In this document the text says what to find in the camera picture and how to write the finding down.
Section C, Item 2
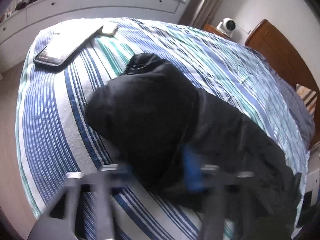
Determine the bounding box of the black puffer jacket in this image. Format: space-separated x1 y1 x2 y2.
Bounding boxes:
85 53 300 233

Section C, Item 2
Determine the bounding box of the striped blue green duvet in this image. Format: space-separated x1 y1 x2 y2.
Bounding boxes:
16 18 309 239

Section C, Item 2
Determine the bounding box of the blue checked pillow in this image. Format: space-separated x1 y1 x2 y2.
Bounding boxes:
245 46 315 148

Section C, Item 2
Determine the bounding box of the striped brown pillow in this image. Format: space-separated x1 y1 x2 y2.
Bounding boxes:
296 84 317 117

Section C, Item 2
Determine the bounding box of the wooden headboard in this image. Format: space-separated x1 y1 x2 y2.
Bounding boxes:
245 19 319 149

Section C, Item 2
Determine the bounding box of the black smartphone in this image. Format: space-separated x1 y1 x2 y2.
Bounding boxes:
34 23 103 68

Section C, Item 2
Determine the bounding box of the white round fan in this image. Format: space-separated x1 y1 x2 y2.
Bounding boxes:
217 18 236 38

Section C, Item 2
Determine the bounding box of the wooden nightstand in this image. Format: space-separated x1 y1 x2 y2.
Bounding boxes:
202 23 232 41

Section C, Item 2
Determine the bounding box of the white window drawer cabinet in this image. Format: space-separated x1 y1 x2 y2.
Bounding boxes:
1 0 185 72

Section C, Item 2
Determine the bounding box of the small white box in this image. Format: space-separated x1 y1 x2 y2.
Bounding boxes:
101 23 118 36

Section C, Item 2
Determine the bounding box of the beige curtain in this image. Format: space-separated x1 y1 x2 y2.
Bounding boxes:
178 0 223 29

